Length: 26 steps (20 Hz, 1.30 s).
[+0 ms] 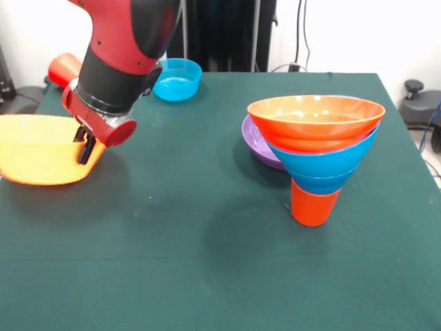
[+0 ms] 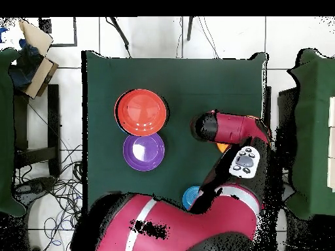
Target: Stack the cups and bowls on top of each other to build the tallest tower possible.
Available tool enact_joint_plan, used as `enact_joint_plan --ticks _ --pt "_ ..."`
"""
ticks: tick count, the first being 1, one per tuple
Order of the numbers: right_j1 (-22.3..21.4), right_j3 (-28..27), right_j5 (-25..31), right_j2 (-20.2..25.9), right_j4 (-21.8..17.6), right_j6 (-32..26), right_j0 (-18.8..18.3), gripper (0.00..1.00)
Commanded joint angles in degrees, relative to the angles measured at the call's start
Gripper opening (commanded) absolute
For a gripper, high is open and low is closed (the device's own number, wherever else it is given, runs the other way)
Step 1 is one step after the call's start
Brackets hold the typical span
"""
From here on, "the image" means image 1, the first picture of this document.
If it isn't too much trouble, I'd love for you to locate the wide orange bowl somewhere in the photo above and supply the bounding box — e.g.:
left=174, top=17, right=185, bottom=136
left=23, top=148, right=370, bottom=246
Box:
left=247, top=94, right=386, bottom=154

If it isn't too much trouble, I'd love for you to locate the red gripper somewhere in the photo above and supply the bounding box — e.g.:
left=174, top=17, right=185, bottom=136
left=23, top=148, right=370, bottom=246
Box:
left=61, top=81, right=138, bottom=166

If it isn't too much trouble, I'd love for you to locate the red cup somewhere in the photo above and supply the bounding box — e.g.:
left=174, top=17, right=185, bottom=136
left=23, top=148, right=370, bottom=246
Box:
left=48, top=52, right=84, bottom=87

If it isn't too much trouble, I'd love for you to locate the blue cable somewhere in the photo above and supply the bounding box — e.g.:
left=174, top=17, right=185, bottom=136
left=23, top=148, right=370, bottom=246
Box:
left=418, top=98, right=441, bottom=154

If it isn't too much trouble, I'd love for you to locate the black equipment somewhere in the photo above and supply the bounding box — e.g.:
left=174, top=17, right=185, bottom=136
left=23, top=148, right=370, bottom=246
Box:
left=0, top=44, right=17, bottom=101

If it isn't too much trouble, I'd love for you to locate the dark green tablecloth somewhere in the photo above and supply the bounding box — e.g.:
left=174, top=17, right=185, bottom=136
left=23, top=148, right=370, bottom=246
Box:
left=0, top=70, right=441, bottom=331

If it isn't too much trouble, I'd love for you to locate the black wall cable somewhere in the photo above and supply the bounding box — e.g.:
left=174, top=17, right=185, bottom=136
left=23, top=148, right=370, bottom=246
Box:
left=271, top=0, right=313, bottom=73

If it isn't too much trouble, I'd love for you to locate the yellow bowl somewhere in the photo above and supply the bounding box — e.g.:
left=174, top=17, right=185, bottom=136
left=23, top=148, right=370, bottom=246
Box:
left=0, top=114, right=108, bottom=186

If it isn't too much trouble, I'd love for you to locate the orange cup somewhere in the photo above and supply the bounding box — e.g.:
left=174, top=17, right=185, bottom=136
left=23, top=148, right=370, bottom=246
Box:
left=291, top=177, right=342, bottom=228

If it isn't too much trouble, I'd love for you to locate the wide purple bowl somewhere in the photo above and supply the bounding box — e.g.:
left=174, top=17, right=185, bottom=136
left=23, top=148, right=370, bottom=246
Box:
left=241, top=113, right=287, bottom=172

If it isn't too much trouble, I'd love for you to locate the small dark blue bowl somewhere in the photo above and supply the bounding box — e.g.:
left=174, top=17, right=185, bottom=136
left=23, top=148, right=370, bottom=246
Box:
left=288, top=164, right=358, bottom=197

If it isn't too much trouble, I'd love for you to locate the large blue bowl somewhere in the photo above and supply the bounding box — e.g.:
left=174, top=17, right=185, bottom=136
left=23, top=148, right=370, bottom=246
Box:
left=267, top=120, right=382, bottom=179

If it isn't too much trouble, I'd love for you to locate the teal bowl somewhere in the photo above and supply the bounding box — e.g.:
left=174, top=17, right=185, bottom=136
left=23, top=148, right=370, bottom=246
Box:
left=153, top=57, right=203, bottom=103

